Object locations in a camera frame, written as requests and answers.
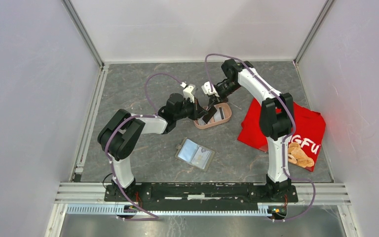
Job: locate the grey credit card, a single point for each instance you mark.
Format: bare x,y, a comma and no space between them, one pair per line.
201,122
220,114

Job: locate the aluminium frame rail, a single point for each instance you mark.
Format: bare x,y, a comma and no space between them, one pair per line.
92,198

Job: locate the pink oval tray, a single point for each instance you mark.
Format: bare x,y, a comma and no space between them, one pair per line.
212,122

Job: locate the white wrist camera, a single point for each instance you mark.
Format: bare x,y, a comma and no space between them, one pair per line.
188,91
209,89

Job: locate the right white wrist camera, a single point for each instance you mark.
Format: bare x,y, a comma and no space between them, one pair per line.
209,89

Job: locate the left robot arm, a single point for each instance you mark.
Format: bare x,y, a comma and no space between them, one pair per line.
120,135

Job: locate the red printed t-shirt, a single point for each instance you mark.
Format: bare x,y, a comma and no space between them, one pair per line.
304,146

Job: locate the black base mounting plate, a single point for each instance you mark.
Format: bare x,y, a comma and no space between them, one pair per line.
199,196

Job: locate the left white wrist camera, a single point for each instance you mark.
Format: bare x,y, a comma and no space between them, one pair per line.
188,91

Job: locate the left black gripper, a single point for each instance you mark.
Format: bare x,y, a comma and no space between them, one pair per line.
198,110

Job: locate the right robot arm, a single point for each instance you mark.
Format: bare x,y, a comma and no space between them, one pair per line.
276,120

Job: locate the grey card holder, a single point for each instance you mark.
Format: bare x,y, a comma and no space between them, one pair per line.
194,154

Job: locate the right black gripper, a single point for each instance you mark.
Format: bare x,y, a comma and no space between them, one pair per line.
212,101

